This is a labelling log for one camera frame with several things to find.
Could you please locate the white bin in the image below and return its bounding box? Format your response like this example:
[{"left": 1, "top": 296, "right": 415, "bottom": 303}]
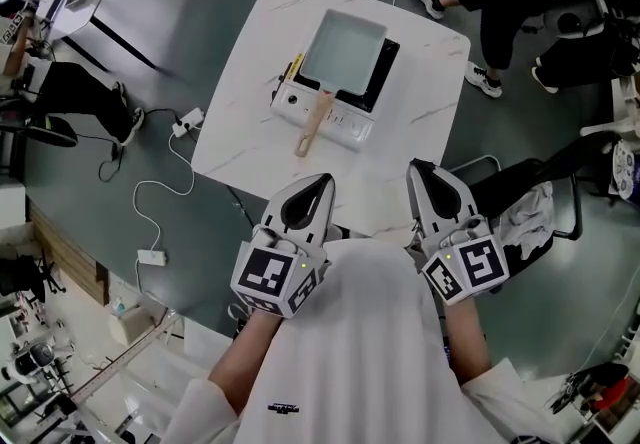
[{"left": 108, "top": 304, "right": 155, "bottom": 347}]

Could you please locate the black cable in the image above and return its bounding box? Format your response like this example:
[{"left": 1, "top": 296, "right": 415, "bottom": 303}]
[{"left": 97, "top": 141, "right": 126, "bottom": 184}]

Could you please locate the person in grey clothing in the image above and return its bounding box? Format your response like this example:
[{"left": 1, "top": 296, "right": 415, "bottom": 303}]
[{"left": 117, "top": 237, "right": 564, "bottom": 444}]

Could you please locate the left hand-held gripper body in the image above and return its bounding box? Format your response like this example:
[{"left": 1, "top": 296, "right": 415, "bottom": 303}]
[{"left": 229, "top": 224, "right": 332, "bottom": 319}]

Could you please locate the person's left forearm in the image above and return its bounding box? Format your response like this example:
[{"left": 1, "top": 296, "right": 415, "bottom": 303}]
[{"left": 207, "top": 307, "right": 284, "bottom": 416}]

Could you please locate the person's right forearm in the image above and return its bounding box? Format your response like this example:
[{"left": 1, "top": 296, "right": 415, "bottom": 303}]
[{"left": 442, "top": 299, "right": 494, "bottom": 388}]

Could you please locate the white power strip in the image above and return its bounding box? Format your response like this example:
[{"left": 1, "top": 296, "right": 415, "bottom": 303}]
[
  {"left": 171, "top": 106, "right": 207, "bottom": 139},
  {"left": 136, "top": 248, "right": 169, "bottom": 268}
]

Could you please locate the black round stool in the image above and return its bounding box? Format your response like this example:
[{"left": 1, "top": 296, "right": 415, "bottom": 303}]
[{"left": 543, "top": 0, "right": 604, "bottom": 39}]

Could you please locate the wooden cabinet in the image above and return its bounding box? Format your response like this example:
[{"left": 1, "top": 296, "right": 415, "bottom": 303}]
[{"left": 27, "top": 201, "right": 110, "bottom": 307}]

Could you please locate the blue patterned white roll pack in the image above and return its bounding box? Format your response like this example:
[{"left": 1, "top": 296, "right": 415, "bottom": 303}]
[{"left": 608, "top": 138, "right": 637, "bottom": 199}]

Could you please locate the aluminium rail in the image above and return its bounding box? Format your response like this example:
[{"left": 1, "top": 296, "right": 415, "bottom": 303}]
[{"left": 69, "top": 315, "right": 182, "bottom": 407}]

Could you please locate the white portable stove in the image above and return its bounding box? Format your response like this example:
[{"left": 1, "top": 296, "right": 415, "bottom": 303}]
[{"left": 269, "top": 36, "right": 401, "bottom": 153}]

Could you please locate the black chair with metal frame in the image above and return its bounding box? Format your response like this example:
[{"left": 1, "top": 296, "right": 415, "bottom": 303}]
[{"left": 447, "top": 130, "right": 585, "bottom": 278}]

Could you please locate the white cloth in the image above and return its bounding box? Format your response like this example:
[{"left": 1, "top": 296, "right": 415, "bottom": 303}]
[{"left": 498, "top": 180, "right": 557, "bottom": 262}]

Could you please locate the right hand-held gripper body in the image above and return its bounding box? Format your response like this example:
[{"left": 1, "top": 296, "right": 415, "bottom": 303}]
[{"left": 421, "top": 214, "right": 512, "bottom": 307}]

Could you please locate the white robot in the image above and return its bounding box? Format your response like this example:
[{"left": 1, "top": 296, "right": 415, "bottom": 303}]
[{"left": 0, "top": 337, "right": 76, "bottom": 388}]

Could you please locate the black office chair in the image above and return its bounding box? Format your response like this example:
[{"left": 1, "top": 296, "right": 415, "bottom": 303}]
[
  {"left": 0, "top": 254, "right": 67, "bottom": 304},
  {"left": 0, "top": 114, "right": 80, "bottom": 149}
]

